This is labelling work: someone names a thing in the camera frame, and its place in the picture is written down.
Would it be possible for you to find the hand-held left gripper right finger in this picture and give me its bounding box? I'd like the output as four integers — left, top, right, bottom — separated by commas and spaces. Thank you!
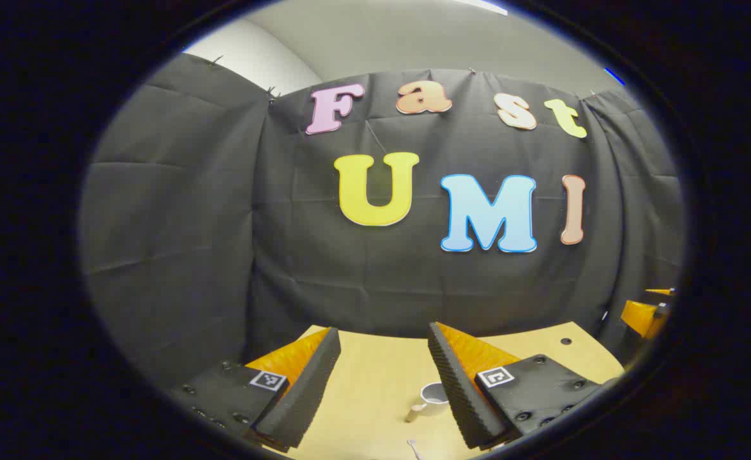
428, 321, 606, 450

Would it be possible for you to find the white cup with wooden handle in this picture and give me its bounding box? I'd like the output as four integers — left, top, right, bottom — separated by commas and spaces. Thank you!
405, 382, 451, 423

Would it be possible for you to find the light wooden desktop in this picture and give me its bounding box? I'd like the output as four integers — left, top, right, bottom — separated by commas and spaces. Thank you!
248, 321, 625, 460

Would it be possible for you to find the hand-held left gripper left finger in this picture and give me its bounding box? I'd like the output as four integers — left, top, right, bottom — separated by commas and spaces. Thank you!
178, 327, 342, 451

